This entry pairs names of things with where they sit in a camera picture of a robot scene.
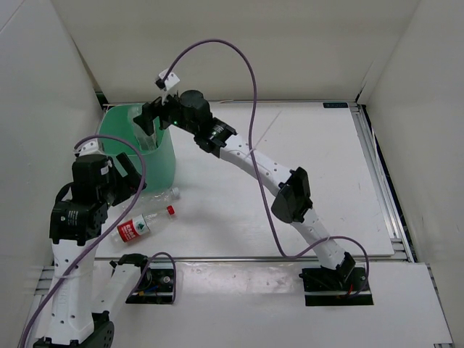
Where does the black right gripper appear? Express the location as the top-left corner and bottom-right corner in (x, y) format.
(135, 87), (199, 136)

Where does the clear red cap bottle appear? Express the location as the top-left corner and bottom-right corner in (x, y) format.
(109, 205), (176, 249)

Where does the clear Pepsi label bottle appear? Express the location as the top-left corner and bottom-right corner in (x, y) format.
(131, 120), (157, 152)

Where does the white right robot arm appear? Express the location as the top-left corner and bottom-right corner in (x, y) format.
(154, 90), (355, 290)

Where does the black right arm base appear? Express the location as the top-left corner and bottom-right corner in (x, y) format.
(299, 267), (374, 307)

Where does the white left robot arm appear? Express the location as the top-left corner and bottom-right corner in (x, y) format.
(36, 104), (175, 347)

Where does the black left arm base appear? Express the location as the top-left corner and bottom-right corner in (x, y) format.
(125, 262), (177, 305)

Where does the green plastic bin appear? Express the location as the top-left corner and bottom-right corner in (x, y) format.
(98, 104), (176, 194)

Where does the clear white cap bottle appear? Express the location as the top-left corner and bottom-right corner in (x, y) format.
(138, 187), (181, 204)

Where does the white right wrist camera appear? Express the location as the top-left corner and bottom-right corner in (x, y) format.
(155, 69), (180, 92)

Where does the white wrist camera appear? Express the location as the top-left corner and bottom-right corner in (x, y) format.
(74, 138), (104, 157)
(155, 69), (180, 92)

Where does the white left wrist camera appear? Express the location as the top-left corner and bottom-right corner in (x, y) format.
(74, 138), (104, 157)

